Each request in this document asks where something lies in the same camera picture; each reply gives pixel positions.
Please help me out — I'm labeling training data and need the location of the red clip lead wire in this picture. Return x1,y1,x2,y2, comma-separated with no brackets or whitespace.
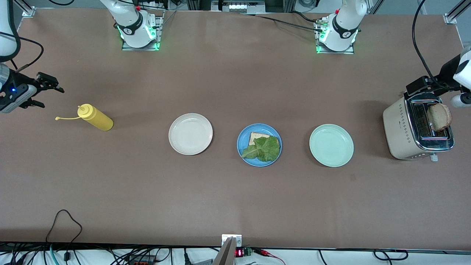
254,248,286,265

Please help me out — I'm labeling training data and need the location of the thick black table cable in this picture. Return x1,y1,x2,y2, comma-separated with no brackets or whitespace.
239,13,324,32

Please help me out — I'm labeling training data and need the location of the aluminium frame corner bracket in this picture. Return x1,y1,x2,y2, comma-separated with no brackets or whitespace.
15,0,36,18
443,0,471,25

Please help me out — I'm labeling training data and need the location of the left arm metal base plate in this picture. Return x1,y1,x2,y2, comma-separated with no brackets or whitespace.
316,18,355,55

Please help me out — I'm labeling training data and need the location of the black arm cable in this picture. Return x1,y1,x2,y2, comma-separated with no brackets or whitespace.
412,0,442,89
0,0,76,73

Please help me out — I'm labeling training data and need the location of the white metal bracket plate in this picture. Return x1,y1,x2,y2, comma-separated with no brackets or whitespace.
222,234,242,248

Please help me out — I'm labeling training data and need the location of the yellow mustard squeeze bottle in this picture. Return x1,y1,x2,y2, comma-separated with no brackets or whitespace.
55,104,114,131

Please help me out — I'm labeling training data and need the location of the grey lit control box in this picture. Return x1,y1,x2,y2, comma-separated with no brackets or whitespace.
212,0,265,13

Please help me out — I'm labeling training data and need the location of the beige round plate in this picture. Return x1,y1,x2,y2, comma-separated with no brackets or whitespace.
169,113,213,155

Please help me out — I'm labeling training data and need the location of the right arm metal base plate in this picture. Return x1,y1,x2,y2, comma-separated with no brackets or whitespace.
121,11,164,51

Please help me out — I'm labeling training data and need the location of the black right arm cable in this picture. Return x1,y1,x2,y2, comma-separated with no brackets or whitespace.
0,0,76,73

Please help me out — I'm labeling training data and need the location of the blue round plate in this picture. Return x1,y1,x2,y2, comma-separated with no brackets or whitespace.
237,123,283,167

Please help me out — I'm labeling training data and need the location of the black coiled cable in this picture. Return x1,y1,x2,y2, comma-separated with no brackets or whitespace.
373,250,409,261

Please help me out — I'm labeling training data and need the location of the green lettuce leaf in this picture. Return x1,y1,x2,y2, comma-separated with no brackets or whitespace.
241,135,281,162

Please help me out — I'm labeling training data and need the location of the thin black looped cable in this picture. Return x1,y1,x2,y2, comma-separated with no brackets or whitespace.
46,210,82,243

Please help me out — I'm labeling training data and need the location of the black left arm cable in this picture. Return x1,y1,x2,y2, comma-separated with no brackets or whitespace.
412,0,442,89

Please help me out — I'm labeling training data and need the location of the brown bread slice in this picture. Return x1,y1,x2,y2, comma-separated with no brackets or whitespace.
427,104,452,132
249,132,273,146

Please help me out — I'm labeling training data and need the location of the beige chrome toaster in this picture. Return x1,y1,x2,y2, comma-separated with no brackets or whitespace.
383,90,455,162

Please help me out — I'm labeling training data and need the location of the light green round plate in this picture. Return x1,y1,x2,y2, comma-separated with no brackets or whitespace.
309,124,354,168

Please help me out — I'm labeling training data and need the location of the grey aluminium camera post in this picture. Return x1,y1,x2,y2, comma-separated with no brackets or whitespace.
212,237,236,265

